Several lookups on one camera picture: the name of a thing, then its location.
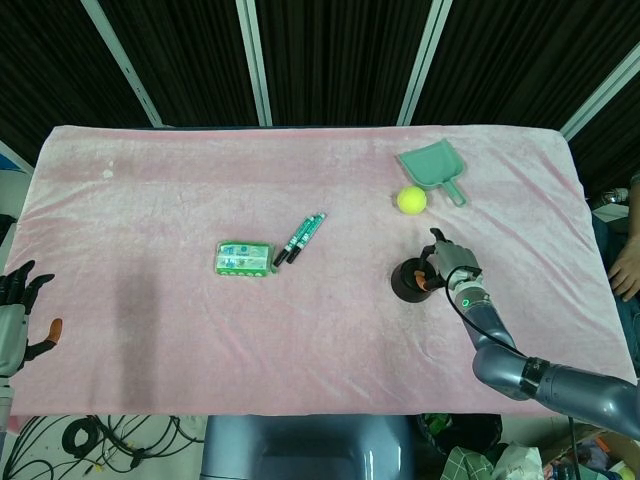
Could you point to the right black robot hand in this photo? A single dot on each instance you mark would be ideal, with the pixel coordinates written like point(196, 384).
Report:
point(455, 257)

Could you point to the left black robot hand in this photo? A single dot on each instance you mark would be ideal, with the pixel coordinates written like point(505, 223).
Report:
point(12, 325)

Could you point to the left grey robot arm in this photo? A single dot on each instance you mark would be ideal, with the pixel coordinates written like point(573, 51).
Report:
point(4, 400)

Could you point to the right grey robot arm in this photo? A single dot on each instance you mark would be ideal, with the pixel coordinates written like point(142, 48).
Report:
point(575, 385)

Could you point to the black round object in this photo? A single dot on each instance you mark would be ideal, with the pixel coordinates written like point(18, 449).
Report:
point(407, 290)

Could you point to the bystander bare hand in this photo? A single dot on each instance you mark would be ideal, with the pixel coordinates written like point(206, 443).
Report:
point(627, 272)

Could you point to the yellow tennis ball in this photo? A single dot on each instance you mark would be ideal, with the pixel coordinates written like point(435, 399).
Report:
point(412, 201)

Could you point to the green plastic scoop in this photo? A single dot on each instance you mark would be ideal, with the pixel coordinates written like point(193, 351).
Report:
point(430, 165)

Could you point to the green marker black cap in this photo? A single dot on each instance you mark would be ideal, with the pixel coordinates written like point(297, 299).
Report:
point(297, 237)
point(307, 237)

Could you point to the green plaid cloth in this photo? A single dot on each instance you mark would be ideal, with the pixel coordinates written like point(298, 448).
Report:
point(465, 465)

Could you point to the green tissue pack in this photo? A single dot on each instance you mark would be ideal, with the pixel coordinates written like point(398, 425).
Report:
point(245, 259)

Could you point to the white plastic bag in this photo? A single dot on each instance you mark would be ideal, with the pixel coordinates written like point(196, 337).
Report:
point(517, 462)

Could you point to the pink plush table cloth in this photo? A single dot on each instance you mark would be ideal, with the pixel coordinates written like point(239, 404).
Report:
point(250, 340)

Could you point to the black curtain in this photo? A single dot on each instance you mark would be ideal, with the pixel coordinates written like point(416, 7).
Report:
point(340, 55)

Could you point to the blue-grey robot torso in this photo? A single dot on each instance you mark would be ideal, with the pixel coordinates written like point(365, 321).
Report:
point(305, 450)

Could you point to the white frame post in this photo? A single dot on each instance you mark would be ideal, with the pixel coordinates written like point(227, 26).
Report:
point(255, 60)
point(125, 65)
point(422, 60)
point(600, 95)

